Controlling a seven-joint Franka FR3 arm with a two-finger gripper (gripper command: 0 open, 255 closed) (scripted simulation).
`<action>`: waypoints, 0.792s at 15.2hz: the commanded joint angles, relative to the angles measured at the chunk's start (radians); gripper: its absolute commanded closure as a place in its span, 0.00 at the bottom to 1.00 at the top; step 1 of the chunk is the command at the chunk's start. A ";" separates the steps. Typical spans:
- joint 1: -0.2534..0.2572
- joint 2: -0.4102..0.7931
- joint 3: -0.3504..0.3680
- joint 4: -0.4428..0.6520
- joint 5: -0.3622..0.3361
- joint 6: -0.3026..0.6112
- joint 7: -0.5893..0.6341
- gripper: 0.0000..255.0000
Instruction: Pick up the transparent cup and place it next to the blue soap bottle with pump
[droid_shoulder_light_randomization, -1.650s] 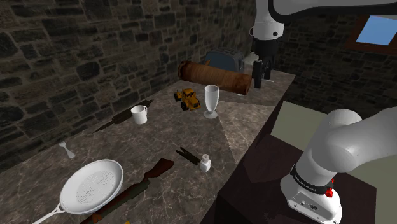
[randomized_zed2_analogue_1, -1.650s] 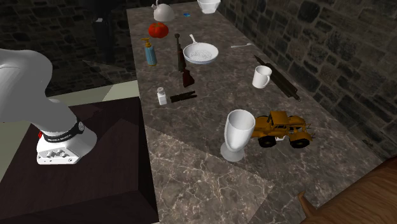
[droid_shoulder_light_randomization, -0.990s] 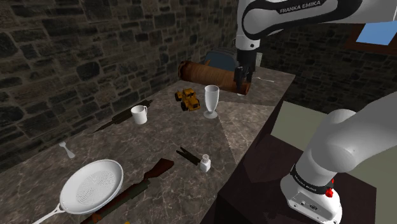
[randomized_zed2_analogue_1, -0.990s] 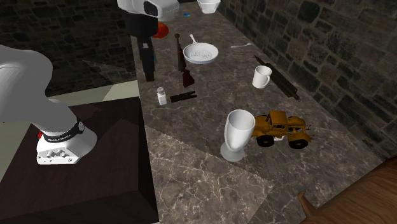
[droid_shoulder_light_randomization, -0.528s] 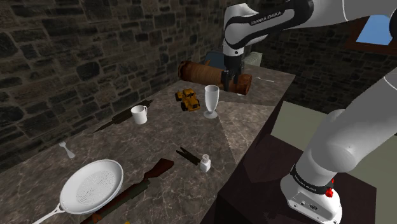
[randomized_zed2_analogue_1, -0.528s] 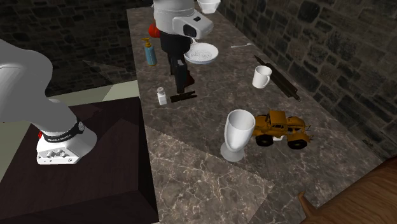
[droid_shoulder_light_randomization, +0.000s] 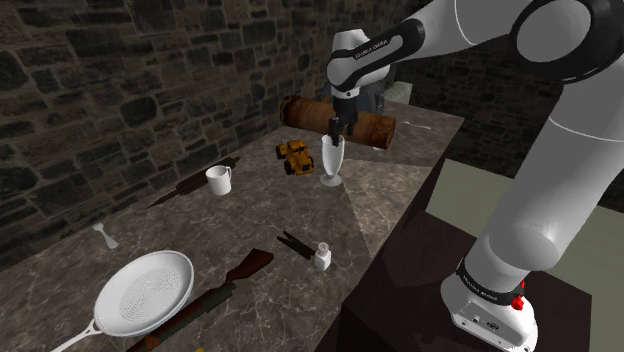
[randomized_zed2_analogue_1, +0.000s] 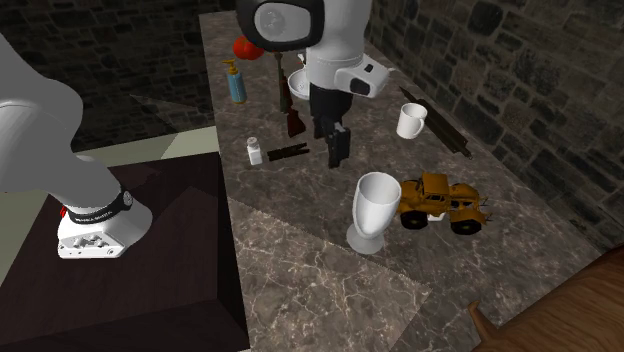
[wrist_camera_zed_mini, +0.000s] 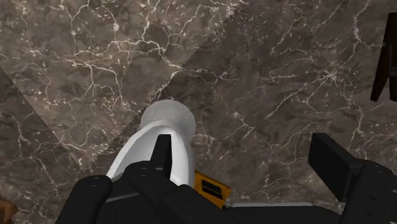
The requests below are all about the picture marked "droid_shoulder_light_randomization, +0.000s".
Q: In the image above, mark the white salt shaker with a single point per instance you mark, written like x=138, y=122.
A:
x=322, y=257

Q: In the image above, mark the yellow toy loader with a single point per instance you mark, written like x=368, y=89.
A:
x=297, y=157

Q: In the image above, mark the white mug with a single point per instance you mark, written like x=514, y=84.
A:
x=219, y=180

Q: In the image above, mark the tall white footed glass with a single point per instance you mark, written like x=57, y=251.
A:
x=332, y=161

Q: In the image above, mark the brown toy rifle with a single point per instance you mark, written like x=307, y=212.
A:
x=204, y=302

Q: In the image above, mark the white strainer pan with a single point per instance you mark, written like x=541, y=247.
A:
x=146, y=292

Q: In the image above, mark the small white spoon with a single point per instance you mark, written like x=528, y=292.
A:
x=106, y=236

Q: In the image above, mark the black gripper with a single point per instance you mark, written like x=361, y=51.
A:
x=345, y=108

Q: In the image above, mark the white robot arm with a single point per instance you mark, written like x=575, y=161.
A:
x=551, y=195

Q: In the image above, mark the brown wooden log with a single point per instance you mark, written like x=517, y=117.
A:
x=307, y=114

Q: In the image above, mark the pale green box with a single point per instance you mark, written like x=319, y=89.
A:
x=400, y=91

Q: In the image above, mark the white fork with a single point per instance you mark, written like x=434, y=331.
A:
x=417, y=126

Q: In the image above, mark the dark robot stand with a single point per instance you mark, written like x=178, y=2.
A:
x=404, y=282

